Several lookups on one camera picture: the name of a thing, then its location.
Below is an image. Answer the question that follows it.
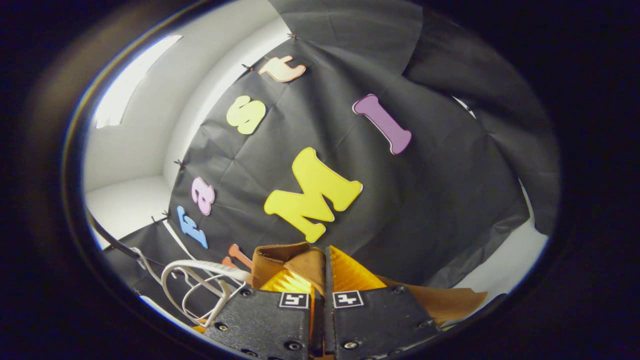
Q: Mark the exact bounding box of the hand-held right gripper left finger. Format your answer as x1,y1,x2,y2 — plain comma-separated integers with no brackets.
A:
204,269,316,359

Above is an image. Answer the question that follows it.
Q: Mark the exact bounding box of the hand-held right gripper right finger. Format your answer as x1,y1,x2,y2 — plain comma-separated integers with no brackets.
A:
324,244,442,360

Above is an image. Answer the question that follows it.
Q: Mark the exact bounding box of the brown shirt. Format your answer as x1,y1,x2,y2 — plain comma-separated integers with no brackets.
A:
250,242,488,326

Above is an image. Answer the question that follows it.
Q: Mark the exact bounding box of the white plastic hanger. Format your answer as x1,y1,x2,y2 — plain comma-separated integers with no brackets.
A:
161,259,253,328
132,246,232,322

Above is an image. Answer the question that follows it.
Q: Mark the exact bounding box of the black metal clothes rack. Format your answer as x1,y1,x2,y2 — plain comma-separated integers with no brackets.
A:
86,210,143,261

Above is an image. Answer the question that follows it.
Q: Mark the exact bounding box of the black backdrop cloth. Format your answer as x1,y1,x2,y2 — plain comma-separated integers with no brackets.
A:
102,0,561,321

